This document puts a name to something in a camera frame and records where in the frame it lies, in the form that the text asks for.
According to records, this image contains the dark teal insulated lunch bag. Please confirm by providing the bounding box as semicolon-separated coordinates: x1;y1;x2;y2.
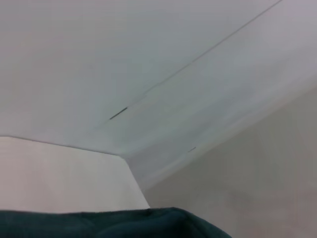
0;207;233;238

